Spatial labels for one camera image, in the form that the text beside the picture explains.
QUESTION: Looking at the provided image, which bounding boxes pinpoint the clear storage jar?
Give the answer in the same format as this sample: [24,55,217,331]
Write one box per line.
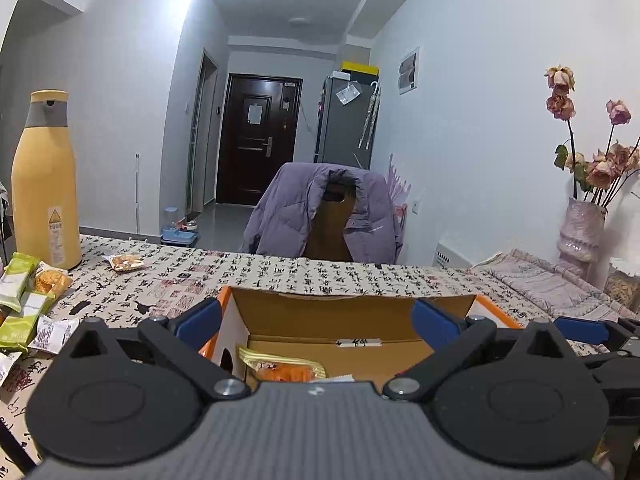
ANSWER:
[602,257,640,311]

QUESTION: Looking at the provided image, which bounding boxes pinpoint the yellow thermos bottle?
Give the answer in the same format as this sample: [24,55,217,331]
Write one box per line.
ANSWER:
[11,90,83,270]

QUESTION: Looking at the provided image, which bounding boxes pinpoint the wooden chair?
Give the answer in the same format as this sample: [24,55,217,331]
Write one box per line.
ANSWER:
[304,185,357,262]

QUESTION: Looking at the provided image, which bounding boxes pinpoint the orange cracker packet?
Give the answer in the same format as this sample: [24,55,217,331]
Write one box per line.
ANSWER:
[32,262,73,296]

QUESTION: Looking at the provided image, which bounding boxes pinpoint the wall picture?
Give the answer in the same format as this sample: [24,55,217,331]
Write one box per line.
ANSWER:
[398,47,421,96]

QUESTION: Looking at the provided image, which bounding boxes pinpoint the orange cardboard box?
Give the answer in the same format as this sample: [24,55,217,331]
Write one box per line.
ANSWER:
[199,285,525,395]

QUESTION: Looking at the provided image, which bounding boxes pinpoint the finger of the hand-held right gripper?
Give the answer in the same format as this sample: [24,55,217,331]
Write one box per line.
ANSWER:
[552,316,640,348]

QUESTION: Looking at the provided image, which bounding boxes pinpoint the white folded umbrella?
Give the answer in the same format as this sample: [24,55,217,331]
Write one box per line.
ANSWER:
[359,81,382,151]

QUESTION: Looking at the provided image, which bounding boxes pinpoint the folded pink patterned cloth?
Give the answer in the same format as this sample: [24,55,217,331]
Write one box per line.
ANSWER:
[470,249,640,326]

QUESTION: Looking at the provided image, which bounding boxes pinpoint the green white snack packet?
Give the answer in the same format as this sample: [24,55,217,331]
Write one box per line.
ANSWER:
[15,292,56,318]
[0,252,41,311]

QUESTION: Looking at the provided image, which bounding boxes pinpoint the grey interior door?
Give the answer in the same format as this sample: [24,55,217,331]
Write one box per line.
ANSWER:
[187,49,219,213]

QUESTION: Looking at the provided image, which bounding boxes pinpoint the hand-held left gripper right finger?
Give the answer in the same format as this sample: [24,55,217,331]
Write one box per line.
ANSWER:
[381,297,576,403]

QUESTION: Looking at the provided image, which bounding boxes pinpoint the clear plastic bag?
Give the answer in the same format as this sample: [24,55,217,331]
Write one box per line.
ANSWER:
[336,82,362,107]

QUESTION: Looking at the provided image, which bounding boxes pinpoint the small orange snack packet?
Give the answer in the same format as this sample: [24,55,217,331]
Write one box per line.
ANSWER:
[102,254,146,272]

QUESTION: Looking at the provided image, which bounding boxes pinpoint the grey refrigerator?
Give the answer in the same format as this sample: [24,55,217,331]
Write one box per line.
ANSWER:
[314,76,381,171]

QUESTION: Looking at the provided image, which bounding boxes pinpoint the large orange snack packet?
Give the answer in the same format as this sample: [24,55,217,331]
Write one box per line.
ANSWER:
[236,345,327,386]

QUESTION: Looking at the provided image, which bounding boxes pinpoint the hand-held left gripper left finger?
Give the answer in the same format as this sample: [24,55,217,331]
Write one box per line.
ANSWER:
[60,299,252,403]

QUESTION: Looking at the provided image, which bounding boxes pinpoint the dark brown entrance door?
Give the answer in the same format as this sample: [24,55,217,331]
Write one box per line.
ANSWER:
[216,73,304,207]

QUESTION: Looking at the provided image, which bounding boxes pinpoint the pink textured vase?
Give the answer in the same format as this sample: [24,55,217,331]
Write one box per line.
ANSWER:
[557,197,608,264]

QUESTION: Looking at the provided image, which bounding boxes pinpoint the blue pet feeder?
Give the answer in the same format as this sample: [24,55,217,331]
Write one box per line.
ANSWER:
[161,206,200,247]

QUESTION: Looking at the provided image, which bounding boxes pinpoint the dried pink roses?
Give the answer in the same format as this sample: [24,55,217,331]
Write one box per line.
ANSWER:
[545,65,640,206]

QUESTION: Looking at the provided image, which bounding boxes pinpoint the purple puffer jacket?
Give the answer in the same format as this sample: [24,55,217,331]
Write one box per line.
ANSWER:
[239,161,405,265]

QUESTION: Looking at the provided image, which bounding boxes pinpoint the yellow black box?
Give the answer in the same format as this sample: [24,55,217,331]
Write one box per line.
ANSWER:
[340,60,380,78]

